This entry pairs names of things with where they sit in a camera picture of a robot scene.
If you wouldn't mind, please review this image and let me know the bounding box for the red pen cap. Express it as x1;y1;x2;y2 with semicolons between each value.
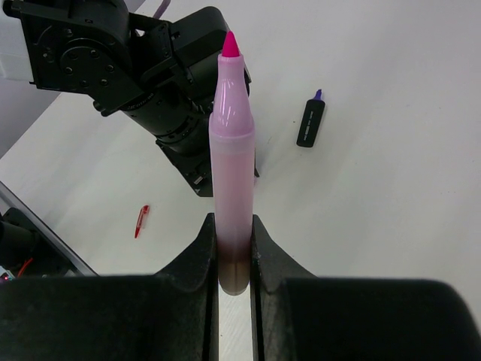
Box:
135;205;150;239

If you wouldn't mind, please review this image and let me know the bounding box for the pink marker pen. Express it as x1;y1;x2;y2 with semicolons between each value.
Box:
209;32;256;296

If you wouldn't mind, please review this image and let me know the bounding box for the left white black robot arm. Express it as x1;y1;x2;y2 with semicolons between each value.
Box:
1;1;229;197

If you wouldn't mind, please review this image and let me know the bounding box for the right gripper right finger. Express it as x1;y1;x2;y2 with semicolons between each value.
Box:
250;215;316;360

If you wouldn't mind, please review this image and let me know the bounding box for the aluminium front rail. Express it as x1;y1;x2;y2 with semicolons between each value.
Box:
1;184;97;281

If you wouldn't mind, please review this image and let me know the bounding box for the black purple highlighter pen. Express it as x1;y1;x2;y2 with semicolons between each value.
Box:
296;89;325;148

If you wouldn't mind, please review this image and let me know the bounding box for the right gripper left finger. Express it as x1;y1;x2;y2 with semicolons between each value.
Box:
155;213;219;360

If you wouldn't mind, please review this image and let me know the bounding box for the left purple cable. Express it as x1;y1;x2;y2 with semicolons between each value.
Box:
152;0;174;18

